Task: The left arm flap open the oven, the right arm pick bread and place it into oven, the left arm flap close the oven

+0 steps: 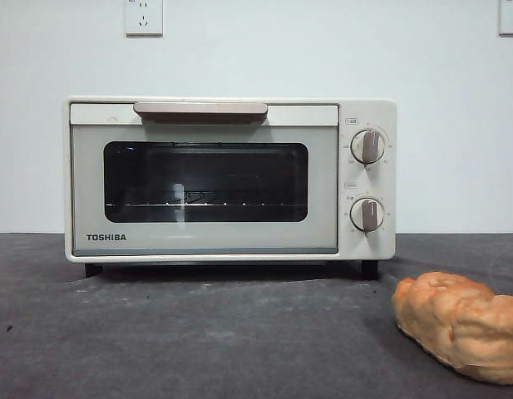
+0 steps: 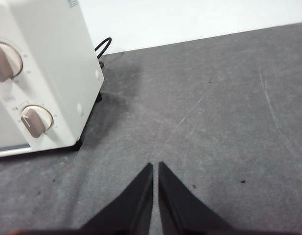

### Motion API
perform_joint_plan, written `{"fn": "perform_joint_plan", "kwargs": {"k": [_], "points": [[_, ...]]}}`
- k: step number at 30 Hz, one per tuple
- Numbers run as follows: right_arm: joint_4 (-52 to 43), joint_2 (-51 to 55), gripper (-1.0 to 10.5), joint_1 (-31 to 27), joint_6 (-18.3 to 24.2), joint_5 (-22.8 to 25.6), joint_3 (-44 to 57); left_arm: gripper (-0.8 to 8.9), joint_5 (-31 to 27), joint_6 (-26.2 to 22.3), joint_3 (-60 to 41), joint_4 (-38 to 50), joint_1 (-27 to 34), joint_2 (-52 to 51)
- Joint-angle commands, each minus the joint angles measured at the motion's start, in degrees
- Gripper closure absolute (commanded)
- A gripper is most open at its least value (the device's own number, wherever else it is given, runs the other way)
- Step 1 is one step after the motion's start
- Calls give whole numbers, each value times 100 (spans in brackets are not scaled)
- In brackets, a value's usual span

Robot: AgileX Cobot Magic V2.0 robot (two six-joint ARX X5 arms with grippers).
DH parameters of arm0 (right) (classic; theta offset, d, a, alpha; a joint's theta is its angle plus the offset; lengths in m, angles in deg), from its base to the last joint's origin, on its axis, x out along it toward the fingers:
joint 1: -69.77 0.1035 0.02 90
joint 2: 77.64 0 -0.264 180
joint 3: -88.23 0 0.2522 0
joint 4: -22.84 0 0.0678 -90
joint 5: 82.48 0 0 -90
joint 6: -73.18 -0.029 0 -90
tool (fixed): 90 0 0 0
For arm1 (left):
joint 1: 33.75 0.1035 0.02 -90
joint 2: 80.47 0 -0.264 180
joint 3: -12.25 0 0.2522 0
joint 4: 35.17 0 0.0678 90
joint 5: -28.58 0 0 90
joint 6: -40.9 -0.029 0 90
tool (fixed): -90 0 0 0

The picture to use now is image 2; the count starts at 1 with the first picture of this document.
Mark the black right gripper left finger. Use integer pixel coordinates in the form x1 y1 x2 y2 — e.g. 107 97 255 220
78 163 154 235

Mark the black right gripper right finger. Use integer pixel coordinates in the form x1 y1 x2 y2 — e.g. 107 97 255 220
158 161 237 235

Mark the white toaster oven housing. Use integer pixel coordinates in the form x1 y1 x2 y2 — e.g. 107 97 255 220
0 0 105 159

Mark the timer knob, beige grip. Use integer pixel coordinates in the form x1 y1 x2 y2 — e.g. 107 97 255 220
20 105 54 138

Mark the temperature knob, beige grip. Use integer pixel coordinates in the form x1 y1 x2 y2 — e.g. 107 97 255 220
0 41 23 83

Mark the black oven power cable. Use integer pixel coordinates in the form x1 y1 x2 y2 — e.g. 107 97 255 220
94 37 112 68

